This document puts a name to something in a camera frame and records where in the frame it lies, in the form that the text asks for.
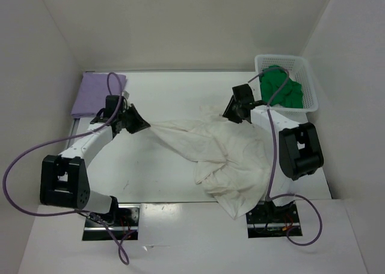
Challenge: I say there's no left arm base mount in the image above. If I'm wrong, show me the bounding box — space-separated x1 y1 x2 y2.
82 204 140 241

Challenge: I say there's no purple t shirt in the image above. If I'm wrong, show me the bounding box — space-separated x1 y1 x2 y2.
71 72 109 119

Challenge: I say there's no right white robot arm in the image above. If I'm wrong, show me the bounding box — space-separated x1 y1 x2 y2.
223 84 324 222

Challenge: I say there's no purple cable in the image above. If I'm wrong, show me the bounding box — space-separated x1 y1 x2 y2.
247 67 324 245
2 72 138 264

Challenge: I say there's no cream white t shirt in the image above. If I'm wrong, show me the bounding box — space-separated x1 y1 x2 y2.
150 106 271 219

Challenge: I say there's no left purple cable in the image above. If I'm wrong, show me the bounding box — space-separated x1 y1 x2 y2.
2 72 138 264

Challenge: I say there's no green t shirt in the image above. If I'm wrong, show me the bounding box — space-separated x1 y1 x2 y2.
259 64 304 109

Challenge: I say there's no white plastic basket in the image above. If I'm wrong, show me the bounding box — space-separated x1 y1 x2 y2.
254 54 318 113

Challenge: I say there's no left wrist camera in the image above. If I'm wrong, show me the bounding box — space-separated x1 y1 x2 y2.
121 90 129 100

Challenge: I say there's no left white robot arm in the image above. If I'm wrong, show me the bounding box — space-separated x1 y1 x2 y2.
40 95 150 226

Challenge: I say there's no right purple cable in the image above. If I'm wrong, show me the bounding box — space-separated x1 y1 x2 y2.
247 67 324 245

